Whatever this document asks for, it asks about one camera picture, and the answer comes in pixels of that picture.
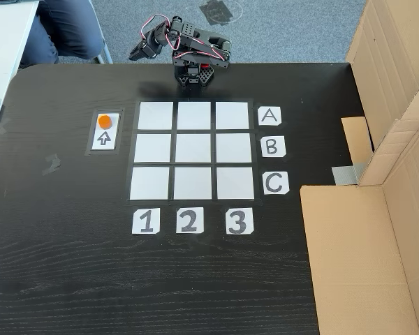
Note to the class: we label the round orange token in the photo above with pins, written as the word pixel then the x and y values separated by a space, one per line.
pixel 104 120

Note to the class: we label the white grid with black tape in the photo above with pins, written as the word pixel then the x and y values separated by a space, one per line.
pixel 192 148

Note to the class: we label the black and red clamp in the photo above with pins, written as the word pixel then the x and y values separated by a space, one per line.
pixel 204 66

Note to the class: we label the black floor tape patch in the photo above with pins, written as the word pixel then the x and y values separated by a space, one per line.
pixel 216 12

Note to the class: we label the person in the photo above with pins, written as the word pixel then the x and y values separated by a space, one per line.
pixel 66 31

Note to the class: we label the white arrow paper sheet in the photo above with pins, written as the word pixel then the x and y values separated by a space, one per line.
pixel 104 139

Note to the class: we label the white desk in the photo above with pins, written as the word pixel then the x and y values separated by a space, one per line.
pixel 3 42

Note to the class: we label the paper label letter A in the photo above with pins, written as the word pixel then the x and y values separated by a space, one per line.
pixel 269 116

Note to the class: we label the crumpled clear tape piece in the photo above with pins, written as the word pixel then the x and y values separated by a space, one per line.
pixel 52 164

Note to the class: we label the black flat device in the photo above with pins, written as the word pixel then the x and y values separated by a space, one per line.
pixel 5 1

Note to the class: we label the paper label letter B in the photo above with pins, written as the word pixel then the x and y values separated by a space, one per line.
pixel 273 146

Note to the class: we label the paper label number 1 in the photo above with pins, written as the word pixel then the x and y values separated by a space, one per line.
pixel 145 221

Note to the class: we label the paper label number 2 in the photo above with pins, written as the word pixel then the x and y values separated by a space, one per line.
pixel 189 220

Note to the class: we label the paper label letter C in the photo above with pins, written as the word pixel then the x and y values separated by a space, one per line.
pixel 276 183

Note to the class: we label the paper label number 3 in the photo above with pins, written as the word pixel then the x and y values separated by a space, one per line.
pixel 239 221

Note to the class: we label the grey duct tape strip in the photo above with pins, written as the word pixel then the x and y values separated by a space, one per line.
pixel 345 173

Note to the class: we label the brown cardboard box wall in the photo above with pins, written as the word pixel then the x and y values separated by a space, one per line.
pixel 387 52
pixel 352 261

